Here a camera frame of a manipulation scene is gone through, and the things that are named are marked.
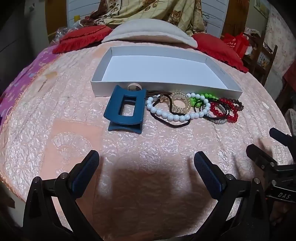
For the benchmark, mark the red ruffled pillow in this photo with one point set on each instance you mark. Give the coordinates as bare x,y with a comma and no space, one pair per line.
219,49
83,37

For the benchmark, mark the purple patterned sheet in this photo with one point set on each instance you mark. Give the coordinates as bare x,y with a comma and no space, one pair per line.
27,76

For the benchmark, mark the beige pillow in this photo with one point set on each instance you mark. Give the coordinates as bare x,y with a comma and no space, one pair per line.
148,30

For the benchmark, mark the framed wall picture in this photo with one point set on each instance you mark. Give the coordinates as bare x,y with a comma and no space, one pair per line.
261,7

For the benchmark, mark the clear plastic bag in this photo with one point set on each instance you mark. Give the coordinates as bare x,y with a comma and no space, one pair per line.
60,33

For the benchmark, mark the floral quilt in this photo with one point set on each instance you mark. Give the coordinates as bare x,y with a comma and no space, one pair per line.
138,10

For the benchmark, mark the white cardboard box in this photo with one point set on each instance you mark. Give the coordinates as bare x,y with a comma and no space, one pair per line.
161,67

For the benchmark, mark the pink quilted bedspread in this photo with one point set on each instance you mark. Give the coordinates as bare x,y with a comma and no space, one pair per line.
69,104

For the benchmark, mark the red shopping bag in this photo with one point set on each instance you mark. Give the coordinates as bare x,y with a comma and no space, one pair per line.
235,42

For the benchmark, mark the blue hair claw clip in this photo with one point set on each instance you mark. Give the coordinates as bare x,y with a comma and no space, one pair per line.
115,102

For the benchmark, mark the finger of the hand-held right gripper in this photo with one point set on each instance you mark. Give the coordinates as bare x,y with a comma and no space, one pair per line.
261,155
281,137

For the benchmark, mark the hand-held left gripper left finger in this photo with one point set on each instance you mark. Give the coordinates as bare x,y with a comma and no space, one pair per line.
84,172

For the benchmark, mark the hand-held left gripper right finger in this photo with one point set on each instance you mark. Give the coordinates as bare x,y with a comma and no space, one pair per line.
208,176

